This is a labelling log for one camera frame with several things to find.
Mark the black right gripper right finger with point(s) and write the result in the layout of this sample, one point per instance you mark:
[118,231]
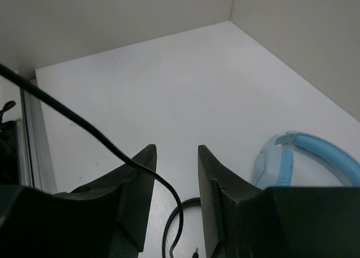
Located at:
[221,192]

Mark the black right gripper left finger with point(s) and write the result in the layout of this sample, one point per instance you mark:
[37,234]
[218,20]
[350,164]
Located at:
[109,215]

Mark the aluminium front rail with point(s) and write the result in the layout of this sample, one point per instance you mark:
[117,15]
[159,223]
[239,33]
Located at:
[35,163]

